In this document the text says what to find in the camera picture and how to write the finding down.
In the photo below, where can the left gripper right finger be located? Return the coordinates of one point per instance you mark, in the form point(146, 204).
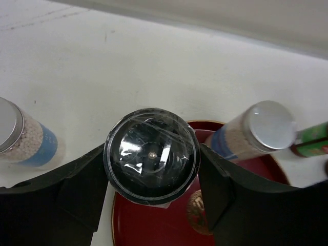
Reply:
point(243, 208)

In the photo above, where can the blue label silver cap jar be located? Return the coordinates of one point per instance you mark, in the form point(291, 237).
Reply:
point(27, 142)

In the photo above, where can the black cap spice grinder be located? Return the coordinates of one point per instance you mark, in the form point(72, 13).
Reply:
point(151, 157)

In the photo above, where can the round red tray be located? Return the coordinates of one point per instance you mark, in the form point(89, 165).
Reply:
point(183, 222)

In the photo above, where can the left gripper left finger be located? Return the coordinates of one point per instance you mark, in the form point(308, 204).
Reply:
point(61, 207)

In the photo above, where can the green label sauce bottle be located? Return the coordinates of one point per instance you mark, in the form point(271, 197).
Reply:
point(311, 141)

